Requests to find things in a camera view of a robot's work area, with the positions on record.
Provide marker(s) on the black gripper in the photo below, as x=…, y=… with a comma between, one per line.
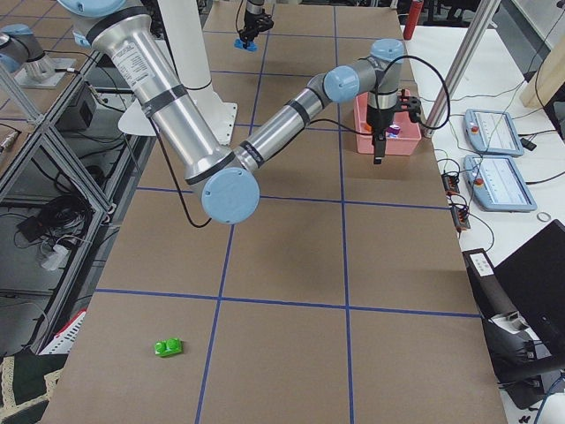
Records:
x=378, y=119
x=252, y=18

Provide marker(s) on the long blue toy block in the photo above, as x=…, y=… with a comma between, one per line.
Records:
x=248, y=45

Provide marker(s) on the purple toy block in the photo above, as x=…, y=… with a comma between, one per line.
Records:
x=393, y=131

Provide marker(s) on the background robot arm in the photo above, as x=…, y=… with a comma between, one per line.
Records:
x=23, y=56

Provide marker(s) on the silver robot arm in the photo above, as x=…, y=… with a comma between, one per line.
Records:
x=256, y=7
x=221, y=176

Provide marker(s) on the pink plastic box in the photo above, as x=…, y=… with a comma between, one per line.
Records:
x=402, y=135

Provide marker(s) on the upper teach pendant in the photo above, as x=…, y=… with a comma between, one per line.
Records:
x=492, y=132

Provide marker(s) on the teach pendant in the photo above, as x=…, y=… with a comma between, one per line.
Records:
x=492, y=132
x=496, y=184

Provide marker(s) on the lower teach pendant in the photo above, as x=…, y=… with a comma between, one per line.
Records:
x=496, y=184

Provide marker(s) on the red bottle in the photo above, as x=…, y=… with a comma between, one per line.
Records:
x=412, y=19

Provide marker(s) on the black laptop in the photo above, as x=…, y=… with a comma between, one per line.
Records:
x=533, y=278

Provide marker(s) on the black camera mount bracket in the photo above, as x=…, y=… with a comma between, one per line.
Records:
x=409, y=104

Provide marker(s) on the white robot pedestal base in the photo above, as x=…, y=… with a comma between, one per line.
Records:
x=183, y=30

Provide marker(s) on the aluminium frame post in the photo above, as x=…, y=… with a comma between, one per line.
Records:
x=440, y=112

